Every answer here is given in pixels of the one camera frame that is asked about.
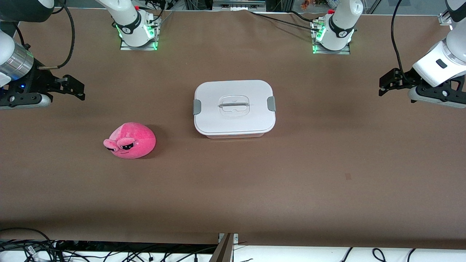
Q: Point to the white plastic storage box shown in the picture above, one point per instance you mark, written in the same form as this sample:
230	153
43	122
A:
235	136

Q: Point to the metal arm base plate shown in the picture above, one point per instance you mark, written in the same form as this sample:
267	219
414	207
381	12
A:
125	46
318	51

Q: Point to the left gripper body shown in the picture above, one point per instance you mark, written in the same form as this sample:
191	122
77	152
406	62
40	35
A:
407	78

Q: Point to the brown table cover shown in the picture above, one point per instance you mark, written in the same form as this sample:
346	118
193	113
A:
327	163

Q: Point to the aluminium edge bracket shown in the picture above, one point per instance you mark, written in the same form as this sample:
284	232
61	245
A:
236	237

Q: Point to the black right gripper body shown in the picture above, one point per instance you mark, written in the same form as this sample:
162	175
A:
36	80

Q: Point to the pink plush toy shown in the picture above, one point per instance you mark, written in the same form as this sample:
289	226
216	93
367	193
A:
134	140

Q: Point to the brown wooden post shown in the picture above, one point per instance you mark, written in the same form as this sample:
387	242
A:
222	251

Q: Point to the aluminium corner profile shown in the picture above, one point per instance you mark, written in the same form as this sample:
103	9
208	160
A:
445	19

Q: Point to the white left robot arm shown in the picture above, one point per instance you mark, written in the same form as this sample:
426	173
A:
340	25

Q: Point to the grey box latch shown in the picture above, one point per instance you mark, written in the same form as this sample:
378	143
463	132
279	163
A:
271	104
197	107

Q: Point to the metal background frame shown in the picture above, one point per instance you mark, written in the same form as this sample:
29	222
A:
238	4

